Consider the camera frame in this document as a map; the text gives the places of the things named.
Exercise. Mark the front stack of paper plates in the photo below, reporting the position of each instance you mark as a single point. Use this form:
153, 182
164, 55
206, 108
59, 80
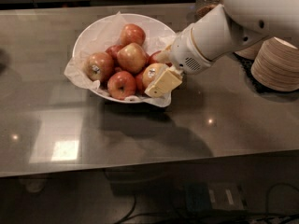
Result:
277, 65

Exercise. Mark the centre yellow-red apple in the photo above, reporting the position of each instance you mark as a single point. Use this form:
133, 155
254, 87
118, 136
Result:
132, 58

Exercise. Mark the small red apple between front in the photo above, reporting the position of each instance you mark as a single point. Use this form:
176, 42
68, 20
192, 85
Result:
141, 85

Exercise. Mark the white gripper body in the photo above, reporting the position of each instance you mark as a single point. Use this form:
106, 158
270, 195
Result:
184, 51

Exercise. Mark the stack of paper plates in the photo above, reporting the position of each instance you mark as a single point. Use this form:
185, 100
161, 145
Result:
277, 65
250, 52

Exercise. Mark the black box under table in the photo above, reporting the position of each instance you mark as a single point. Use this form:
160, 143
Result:
201, 197

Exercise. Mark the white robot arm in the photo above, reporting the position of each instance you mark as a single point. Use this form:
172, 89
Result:
230, 26

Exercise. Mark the dark red apple behind centre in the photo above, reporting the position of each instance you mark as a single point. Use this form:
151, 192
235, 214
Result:
113, 51

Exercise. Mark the yellow apple with sticker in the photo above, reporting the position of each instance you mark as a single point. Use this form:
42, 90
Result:
151, 72

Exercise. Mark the white paper liner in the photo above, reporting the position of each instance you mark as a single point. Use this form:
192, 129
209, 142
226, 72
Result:
99, 36

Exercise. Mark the top back red apple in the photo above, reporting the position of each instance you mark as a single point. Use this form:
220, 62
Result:
132, 33

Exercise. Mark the left apple with sticker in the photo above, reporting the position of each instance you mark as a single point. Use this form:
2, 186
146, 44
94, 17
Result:
99, 66

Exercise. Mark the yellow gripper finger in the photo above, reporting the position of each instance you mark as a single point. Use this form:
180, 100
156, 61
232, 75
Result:
163, 55
165, 82

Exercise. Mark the white bowl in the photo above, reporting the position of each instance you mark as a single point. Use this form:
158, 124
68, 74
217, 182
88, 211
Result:
102, 31

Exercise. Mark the back stack of paper plates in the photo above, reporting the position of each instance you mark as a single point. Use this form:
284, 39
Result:
250, 52

